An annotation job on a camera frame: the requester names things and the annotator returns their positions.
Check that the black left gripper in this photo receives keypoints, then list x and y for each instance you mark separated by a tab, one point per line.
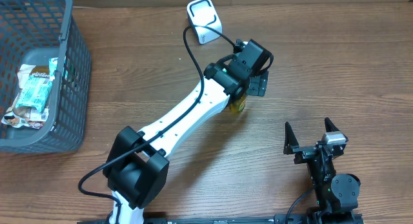
258	81

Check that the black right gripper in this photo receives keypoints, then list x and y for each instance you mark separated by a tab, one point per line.
304	152

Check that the yellow oil bottle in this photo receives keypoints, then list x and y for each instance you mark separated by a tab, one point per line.
239	105

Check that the brown Pantree snack pouch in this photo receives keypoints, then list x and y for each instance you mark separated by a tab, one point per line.
25	116

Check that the teal tissue pack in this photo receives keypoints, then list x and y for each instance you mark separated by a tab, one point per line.
35	83

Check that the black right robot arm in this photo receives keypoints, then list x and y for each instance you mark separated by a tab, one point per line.
336	194

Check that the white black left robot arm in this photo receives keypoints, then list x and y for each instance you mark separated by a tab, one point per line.
141	158

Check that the white barcode scanner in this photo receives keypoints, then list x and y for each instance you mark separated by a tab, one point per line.
204	20

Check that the grey plastic mesh basket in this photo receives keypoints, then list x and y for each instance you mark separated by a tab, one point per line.
32	32

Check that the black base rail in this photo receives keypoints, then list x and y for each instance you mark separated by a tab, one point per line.
277	219

